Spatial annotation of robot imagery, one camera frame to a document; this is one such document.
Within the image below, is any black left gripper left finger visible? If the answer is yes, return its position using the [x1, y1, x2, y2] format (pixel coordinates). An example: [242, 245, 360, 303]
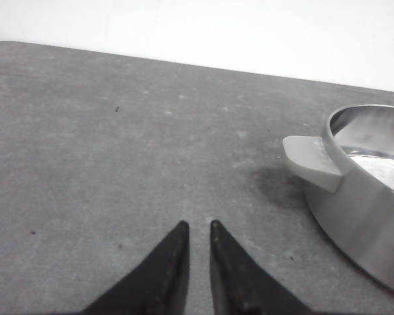
[81, 220, 190, 314]

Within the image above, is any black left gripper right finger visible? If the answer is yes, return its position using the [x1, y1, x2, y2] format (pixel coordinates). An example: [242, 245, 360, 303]
[210, 220, 312, 314]

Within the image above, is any stainless steel steamer pot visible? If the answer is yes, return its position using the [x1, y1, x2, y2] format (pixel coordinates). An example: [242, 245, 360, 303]
[282, 104, 394, 292]

